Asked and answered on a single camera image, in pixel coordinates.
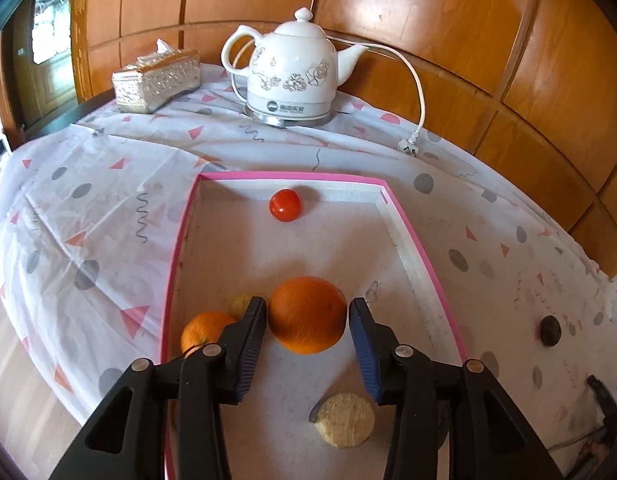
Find large orange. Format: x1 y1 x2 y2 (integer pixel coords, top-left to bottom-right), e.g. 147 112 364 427
268 276 348 356

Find beige round sponge cake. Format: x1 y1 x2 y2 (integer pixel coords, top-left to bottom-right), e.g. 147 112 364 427
312 393 376 448

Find dark brown round fruit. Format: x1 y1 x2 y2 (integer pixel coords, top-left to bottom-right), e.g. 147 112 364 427
539 315 563 348

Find small orange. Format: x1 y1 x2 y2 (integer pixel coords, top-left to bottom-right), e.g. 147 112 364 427
180 311 237 354

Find small yellow fruit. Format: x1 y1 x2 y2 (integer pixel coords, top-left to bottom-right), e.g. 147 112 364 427
228 294 252 321

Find pink-edged white tray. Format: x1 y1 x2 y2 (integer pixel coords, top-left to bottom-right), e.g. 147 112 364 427
160 172 466 479

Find white patterned tablecloth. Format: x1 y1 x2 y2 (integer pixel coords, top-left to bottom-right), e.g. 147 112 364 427
0 65 617 446

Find red tomato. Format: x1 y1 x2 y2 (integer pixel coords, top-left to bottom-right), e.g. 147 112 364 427
268 188 303 222

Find kettle metal base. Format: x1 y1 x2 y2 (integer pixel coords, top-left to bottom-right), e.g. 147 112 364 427
243 105 333 128

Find silver tissue box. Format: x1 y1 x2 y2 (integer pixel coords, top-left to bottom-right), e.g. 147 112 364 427
111 39 201 114

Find white ceramic electric kettle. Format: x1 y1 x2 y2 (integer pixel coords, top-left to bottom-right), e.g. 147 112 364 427
220 8 367 118

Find black cable plug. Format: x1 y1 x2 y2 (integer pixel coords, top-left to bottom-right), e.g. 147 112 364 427
586 375 617 417

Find white power cord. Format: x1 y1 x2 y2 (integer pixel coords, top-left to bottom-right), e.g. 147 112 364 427
229 34 428 157

